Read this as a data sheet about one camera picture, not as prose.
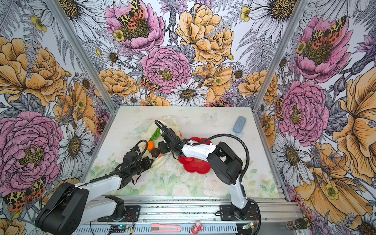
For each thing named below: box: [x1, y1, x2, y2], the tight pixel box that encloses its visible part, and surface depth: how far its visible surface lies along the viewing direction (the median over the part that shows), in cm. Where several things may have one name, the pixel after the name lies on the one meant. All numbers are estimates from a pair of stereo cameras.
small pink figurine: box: [190, 220, 205, 235], surface depth 70 cm
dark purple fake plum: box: [149, 147, 161, 159], surface depth 94 cm
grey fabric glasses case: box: [232, 116, 247, 134], surface depth 111 cm
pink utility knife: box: [150, 223, 182, 233], surface depth 72 cm
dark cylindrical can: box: [284, 217, 308, 231], surface depth 66 cm
